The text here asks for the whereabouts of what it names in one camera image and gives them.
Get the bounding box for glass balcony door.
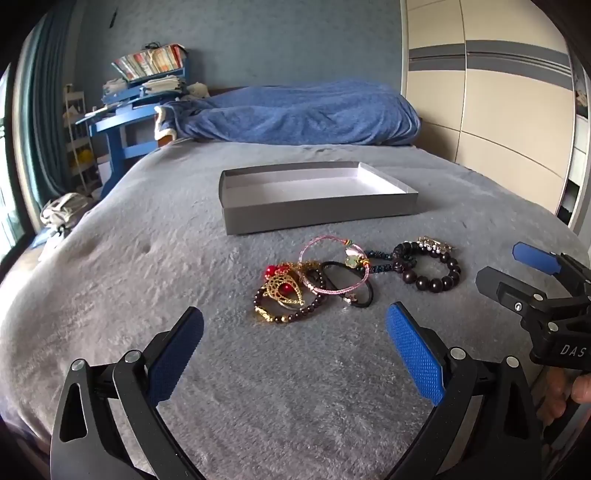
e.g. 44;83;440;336
0;69;24;259

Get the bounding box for large black bead bracelet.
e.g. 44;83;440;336
392;241;461;292

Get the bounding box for person's right hand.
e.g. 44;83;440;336
538;369;591;428

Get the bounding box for teal curtain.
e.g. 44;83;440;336
16;0;81;199

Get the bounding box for row of books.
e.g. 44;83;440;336
112;44;188;81

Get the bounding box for blue desk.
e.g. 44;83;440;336
76;69;185;185

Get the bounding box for pink cord bracelet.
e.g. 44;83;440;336
299;237;371;295

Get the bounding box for white shelf rack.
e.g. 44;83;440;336
62;85;100;190

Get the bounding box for stack of papers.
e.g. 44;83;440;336
102;76;188;100

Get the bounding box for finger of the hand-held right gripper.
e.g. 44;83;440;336
512;242;591;301
475;267;546;320

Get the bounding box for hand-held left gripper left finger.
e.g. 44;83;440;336
50;306;206;480

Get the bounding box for grey cardboard box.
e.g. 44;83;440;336
218;161;419;236

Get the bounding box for grey bed blanket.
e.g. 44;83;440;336
0;138;591;480

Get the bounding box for pearl hair clip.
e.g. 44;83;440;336
417;236;455;252

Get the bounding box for gold filigree pendant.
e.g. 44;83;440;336
263;272;305;308

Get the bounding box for black hair tie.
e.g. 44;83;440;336
318;261;374;308

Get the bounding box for small dark bead bracelet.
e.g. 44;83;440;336
253;272;326;324

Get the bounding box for blue fleece blanket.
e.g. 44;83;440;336
154;79;422;147

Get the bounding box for red bead tassel ornament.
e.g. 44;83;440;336
264;261;319;278

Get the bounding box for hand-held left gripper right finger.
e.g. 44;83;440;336
385;302;546;480

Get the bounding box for cream wardrobe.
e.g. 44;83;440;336
401;0;578;217

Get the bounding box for grey white cloth bundle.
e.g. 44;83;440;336
39;193;93;232

